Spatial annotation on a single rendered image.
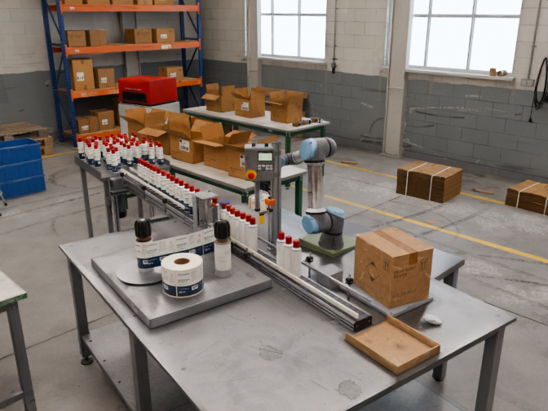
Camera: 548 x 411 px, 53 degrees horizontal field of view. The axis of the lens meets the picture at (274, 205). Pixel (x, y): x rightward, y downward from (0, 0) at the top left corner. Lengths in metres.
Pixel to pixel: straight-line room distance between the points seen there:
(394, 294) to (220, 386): 0.94
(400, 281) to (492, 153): 5.69
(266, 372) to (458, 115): 6.53
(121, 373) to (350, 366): 1.54
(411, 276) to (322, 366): 0.67
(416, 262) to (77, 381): 2.23
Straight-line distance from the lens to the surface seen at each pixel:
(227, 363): 2.31
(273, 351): 2.37
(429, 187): 6.86
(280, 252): 2.87
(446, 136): 8.46
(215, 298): 2.67
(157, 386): 3.24
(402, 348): 2.44
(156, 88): 8.32
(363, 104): 9.20
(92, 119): 10.01
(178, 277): 2.64
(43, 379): 3.87
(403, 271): 2.63
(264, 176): 3.01
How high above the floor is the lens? 2.18
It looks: 20 degrees down
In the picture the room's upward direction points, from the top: straight up
